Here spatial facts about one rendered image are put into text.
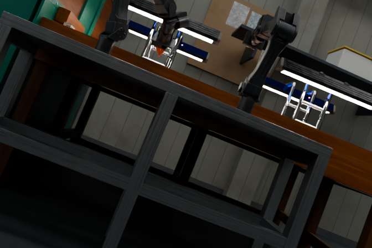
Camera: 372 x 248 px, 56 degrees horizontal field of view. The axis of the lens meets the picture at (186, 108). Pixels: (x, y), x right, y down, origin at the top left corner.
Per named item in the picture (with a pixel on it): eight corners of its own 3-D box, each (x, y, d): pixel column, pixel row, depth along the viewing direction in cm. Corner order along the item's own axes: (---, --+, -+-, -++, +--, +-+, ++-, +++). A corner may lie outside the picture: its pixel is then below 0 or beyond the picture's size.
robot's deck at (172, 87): (329, 159, 124) (333, 148, 124) (-2, 21, 112) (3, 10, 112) (252, 141, 213) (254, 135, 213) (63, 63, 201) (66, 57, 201)
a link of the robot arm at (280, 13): (257, 24, 159) (284, 1, 129) (275, 31, 160) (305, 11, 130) (247, 48, 158) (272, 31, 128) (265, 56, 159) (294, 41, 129)
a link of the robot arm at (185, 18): (179, 26, 164) (176, -1, 159) (191, 27, 158) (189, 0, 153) (159, 31, 157) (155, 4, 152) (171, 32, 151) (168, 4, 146)
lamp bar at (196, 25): (219, 42, 188) (224, 30, 188) (110, -3, 186) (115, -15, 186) (217, 46, 196) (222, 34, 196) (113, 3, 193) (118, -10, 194)
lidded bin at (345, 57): (353, 86, 412) (360, 66, 413) (373, 83, 375) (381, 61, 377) (319, 71, 407) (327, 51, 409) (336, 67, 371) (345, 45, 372)
